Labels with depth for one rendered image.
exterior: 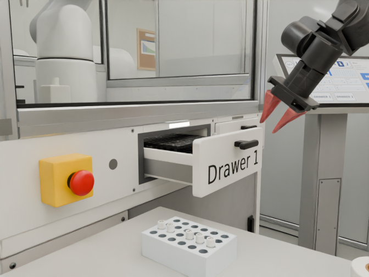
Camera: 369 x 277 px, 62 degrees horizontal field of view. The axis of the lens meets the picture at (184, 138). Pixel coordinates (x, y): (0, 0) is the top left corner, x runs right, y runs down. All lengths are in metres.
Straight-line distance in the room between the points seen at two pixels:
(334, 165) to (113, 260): 1.27
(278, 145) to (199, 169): 1.92
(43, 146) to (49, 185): 0.07
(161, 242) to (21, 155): 0.25
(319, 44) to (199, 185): 0.34
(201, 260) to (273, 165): 2.11
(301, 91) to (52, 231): 0.52
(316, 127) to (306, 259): 1.06
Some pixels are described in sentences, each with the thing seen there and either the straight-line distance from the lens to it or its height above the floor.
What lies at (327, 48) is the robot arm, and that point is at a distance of 0.63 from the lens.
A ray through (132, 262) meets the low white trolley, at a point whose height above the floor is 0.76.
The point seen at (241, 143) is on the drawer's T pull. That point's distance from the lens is 0.64.
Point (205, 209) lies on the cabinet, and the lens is 0.96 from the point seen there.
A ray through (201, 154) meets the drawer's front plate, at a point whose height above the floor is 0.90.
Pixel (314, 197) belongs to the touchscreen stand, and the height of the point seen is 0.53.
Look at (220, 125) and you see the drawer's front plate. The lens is 0.90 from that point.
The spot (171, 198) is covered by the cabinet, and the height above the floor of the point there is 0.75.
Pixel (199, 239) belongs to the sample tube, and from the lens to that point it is 0.47.
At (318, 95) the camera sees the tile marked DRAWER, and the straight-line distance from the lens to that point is 1.43.
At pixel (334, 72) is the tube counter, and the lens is 1.58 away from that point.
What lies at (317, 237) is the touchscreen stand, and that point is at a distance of 1.69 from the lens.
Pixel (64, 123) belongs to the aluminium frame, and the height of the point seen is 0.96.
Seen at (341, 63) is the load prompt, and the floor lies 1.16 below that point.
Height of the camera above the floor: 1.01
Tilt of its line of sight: 8 degrees down
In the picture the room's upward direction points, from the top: straight up
